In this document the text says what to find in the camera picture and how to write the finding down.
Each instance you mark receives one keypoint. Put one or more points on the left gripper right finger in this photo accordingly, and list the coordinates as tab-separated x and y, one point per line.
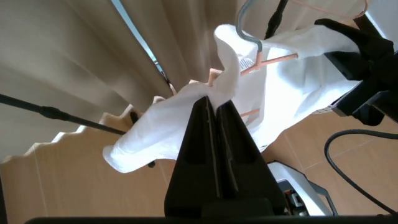
248	180

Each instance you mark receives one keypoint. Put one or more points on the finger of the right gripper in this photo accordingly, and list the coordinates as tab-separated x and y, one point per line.
373	46
354	65

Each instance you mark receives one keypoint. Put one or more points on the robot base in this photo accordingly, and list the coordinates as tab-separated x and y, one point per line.
295	183

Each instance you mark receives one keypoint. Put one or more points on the black clothes rack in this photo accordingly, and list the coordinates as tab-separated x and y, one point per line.
53	112

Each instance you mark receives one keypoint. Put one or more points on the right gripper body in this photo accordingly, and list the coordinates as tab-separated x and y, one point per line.
382	90

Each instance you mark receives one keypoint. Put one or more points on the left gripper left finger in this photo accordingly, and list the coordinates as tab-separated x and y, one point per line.
196	174

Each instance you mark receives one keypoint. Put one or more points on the white garment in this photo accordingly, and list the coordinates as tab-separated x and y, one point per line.
295	87

